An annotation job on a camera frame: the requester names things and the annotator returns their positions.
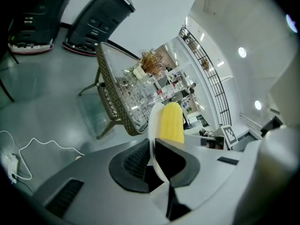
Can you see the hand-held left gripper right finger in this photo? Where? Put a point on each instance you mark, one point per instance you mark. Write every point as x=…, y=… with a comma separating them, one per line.
x=180, y=165

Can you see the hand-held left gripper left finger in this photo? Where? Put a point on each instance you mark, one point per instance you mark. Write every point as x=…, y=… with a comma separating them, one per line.
x=131, y=165

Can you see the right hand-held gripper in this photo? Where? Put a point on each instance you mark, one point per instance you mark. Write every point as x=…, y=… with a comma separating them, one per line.
x=230, y=136

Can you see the white oval plate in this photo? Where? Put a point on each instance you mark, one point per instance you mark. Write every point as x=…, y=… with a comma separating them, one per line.
x=153, y=121

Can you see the dark lattice tray table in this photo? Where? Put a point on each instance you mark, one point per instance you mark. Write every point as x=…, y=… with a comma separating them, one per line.
x=117, y=64

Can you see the round ceiling light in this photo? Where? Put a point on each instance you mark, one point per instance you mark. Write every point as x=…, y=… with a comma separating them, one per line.
x=258, y=105
x=242, y=52

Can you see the black metal railing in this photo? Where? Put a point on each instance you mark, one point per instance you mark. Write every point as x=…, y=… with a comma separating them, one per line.
x=211, y=74

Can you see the orange dried plant white vase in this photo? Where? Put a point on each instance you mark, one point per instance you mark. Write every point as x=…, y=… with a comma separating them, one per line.
x=151, y=62

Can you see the white power strip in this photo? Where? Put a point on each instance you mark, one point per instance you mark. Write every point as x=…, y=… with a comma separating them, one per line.
x=10, y=164

